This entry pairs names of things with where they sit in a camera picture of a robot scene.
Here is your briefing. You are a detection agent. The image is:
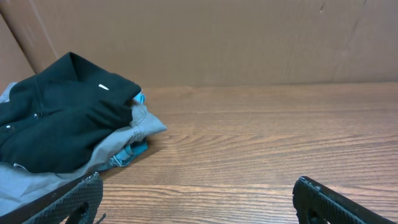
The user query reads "blue folded garment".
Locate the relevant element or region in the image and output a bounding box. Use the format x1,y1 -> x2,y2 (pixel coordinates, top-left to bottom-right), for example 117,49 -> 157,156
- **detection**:
95,93 -> 164,171

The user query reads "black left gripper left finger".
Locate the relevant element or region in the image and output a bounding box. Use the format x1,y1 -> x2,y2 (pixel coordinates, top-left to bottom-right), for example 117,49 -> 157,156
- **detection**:
1,172 -> 103,224

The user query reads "grey folded garment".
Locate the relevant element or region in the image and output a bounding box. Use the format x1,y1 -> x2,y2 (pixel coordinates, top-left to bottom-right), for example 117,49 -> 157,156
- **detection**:
1,83 -> 166,215

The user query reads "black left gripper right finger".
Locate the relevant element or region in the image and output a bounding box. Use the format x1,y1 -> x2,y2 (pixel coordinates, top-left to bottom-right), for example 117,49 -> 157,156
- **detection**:
292,176 -> 395,224

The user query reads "black folded polo shirt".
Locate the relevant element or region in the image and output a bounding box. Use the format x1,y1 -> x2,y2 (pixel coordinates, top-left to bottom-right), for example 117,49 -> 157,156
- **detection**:
1,52 -> 141,174

